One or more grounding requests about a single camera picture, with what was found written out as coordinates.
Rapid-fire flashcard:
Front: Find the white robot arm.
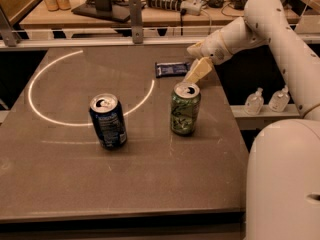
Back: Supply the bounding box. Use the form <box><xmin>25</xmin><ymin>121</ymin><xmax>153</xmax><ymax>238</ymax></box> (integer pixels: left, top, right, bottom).
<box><xmin>185</xmin><ymin>0</ymin><xmax>320</xmax><ymax>240</ymax></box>

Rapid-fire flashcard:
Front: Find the wooden background desk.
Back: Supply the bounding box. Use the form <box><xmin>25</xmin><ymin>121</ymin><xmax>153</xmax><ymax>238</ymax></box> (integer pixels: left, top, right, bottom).
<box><xmin>19</xmin><ymin>0</ymin><xmax>301</xmax><ymax>38</ymax></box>

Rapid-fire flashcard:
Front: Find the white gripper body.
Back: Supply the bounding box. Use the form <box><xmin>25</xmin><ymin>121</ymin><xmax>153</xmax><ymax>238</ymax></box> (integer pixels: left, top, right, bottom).
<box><xmin>187</xmin><ymin>33</ymin><xmax>232</xmax><ymax>65</ymax></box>

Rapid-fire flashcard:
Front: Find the black power strip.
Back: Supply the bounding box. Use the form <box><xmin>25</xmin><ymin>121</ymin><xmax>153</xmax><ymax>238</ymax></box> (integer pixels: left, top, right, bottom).
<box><xmin>147</xmin><ymin>0</ymin><xmax>181</xmax><ymax>11</ymax></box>

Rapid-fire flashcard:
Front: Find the blue rxbar blueberry wrapper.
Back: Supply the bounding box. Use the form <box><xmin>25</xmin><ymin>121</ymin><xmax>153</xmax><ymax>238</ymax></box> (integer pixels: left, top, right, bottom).
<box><xmin>155</xmin><ymin>62</ymin><xmax>190</xmax><ymax>78</ymax></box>

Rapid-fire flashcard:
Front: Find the grey low shelf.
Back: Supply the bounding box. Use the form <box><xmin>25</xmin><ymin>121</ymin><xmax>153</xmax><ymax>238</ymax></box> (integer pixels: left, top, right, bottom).
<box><xmin>230</xmin><ymin>104</ymin><xmax>300</xmax><ymax>130</ymax></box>

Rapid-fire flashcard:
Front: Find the green soda can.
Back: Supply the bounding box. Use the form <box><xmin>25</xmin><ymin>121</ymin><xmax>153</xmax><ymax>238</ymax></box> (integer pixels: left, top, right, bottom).
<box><xmin>170</xmin><ymin>81</ymin><xmax>201</xmax><ymax>135</ymax></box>

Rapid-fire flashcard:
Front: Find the clear sanitizer bottle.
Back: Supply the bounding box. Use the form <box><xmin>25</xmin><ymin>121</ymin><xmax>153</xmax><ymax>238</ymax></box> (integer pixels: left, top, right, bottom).
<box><xmin>268</xmin><ymin>86</ymin><xmax>290</xmax><ymax>112</ymax></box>
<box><xmin>244</xmin><ymin>88</ymin><xmax>264</xmax><ymax>115</ymax></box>

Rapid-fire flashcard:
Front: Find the clear sanitizer bottle left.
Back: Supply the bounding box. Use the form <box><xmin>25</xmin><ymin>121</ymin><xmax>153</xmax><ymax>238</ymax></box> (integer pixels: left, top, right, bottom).
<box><xmin>244</xmin><ymin>88</ymin><xmax>264</xmax><ymax>115</ymax></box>

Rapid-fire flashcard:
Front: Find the dark blue pepsi can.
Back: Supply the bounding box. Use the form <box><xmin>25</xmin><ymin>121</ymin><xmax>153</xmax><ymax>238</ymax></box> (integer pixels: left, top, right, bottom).
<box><xmin>89</xmin><ymin>93</ymin><xmax>127</xmax><ymax>150</ymax></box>

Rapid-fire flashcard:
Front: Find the clear sanitizer bottle right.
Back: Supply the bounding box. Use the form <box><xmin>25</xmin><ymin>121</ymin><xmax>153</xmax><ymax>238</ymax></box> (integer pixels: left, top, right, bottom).
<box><xmin>268</xmin><ymin>86</ymin><xmax>290</xmax><ymax>112</ymax></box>

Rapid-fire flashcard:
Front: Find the metal rail with brackets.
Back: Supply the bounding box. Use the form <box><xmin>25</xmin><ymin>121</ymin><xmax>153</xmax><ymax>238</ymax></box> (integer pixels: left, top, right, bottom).
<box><xmin>0</xmin><ymin>0</ymin><xmax>320</xmax><ymax>50</ymax></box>

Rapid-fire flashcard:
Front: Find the black monitor stand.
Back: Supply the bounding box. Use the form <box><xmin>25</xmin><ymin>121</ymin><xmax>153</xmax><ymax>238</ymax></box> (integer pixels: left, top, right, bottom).
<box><xmin>72</xmin><ymin>0</ymin><xmax>130</xmax><ymax>23</ymax></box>

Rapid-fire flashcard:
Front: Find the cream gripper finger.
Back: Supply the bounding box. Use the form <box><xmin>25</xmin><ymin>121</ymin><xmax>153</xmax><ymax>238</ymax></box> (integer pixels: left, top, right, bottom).
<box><xmin>184</xmin><ymin>57</ymin><xmax>213</xmax><ymax>83</ymax></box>

